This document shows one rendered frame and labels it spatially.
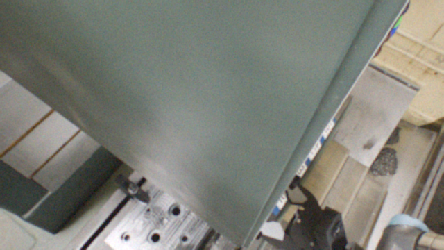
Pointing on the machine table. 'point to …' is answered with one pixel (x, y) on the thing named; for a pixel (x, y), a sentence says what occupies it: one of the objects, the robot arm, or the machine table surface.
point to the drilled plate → (141, 227)
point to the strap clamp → (123, 183)
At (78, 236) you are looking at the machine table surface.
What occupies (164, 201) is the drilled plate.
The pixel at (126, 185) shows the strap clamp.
